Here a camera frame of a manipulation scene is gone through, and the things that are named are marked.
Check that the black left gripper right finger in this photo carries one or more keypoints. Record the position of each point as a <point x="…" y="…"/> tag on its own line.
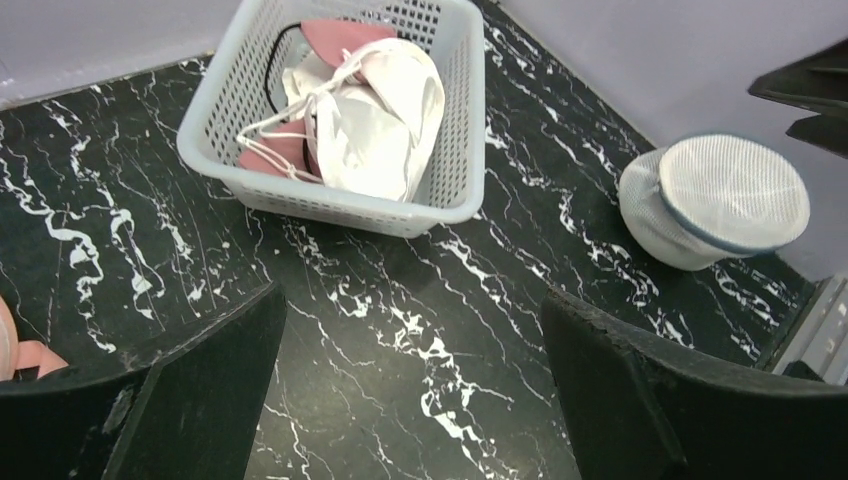
<point x="639" y="406"/>

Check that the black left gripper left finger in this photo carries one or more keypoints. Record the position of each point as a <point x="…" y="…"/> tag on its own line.
<point x="182" y="405"/>

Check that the white mesh laundry bag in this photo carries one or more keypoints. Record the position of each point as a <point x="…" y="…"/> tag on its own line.
<point x="712" y="197"/>

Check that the pink bra in basket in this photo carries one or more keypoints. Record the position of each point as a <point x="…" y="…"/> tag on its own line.
<point x="279" y="145"/>

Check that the white crumpled cloth bag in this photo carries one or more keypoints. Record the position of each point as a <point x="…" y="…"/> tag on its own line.
<point x="377" y="120"/>

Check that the white plastic laundry basket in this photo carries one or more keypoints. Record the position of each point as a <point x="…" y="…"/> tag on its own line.
<point x="231" y="97"/>

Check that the white orange cylindrical container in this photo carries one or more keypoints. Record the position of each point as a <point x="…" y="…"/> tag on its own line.
<point x="27" y="356"/>

